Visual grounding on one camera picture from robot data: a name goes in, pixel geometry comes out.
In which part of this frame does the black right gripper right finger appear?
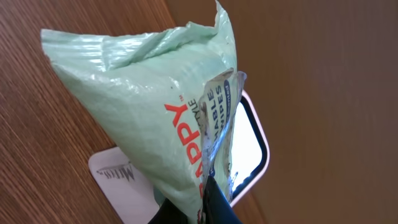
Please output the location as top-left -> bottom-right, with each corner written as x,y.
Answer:
203,176 -> 242,224

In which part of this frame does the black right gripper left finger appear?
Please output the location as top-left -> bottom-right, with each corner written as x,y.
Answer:
148,199 -> 188,224

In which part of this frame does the teal wet wipes pack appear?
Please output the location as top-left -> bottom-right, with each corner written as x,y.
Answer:
40,5 -> 246,223

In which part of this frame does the white barcode scanner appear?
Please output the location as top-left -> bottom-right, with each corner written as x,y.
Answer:
88,91 -> 269,223

